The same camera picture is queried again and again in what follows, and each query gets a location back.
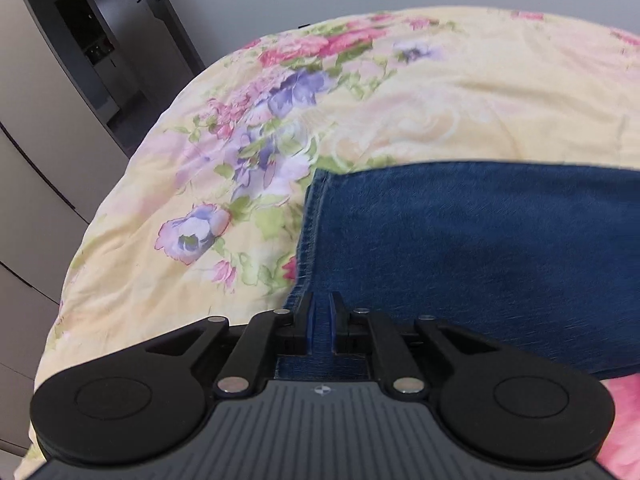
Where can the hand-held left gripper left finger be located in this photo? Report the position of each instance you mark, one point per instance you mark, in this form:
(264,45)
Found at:
(311,321)

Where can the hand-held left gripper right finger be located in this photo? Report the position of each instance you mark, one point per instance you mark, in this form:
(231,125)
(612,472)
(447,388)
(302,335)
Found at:
(331,321)

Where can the blue denim pants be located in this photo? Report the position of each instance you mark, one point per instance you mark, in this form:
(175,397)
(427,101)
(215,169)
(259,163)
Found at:
(450,240)

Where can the floral yellow blanket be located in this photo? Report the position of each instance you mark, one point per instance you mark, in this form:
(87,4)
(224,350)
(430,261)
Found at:
(450,105)

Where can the dark grey door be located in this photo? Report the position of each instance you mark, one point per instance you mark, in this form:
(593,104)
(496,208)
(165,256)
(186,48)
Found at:
(165,20)

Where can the dark hallway cabinet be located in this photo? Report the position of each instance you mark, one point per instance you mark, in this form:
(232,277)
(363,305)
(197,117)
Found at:
(90,45)

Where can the beige wardrobe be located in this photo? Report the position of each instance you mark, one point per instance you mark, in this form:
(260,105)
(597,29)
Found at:
(30,90)

